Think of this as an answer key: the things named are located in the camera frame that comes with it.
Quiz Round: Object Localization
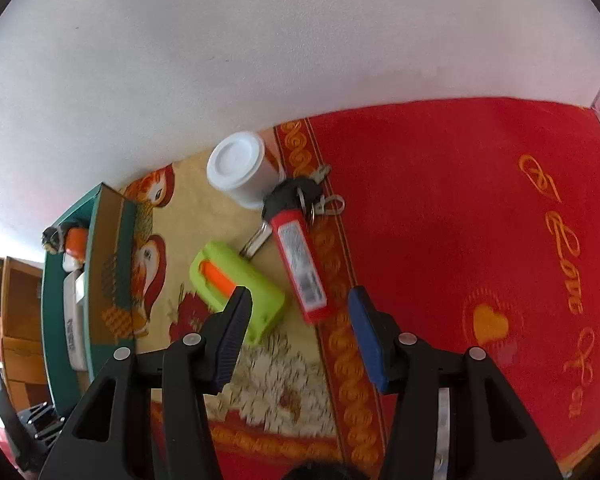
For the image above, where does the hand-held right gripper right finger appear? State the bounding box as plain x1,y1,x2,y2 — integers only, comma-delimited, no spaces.
350,286,566,480

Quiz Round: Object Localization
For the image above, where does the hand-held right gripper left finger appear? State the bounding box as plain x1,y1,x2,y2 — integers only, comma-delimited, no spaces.
40,287,253,480

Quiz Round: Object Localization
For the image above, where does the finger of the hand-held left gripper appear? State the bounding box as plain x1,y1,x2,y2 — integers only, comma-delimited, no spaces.
17,402,67,443

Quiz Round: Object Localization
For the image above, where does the green utility knife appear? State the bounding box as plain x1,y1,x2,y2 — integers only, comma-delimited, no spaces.
189,241,287,346

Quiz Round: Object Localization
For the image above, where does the long white case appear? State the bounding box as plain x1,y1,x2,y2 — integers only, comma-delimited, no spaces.
62,270,88,372

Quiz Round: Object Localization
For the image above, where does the red tool with white label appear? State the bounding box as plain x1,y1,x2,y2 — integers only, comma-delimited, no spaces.
269,210,327,325

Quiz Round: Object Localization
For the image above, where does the teal cardboard box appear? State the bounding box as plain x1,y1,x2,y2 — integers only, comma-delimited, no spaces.
40,183,153,418

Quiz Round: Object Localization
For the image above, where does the black key bunch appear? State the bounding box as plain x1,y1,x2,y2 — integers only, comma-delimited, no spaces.
239,164,346,258

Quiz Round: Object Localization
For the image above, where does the white plastic cup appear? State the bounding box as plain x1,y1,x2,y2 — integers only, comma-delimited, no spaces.
206,131,287,211

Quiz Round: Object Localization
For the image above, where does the orange case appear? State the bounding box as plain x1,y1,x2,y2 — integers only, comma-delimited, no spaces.
62,227,91,263

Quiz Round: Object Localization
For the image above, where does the grey black toy figure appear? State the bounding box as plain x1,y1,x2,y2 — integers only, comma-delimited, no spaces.
41,225,68,253

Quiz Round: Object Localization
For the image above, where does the wooden shelf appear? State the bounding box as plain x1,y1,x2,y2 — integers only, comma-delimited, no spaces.
0,257,51,406

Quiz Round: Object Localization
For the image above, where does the red printed blanket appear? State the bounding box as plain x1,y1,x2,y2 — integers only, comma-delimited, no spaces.
120,97,600,480

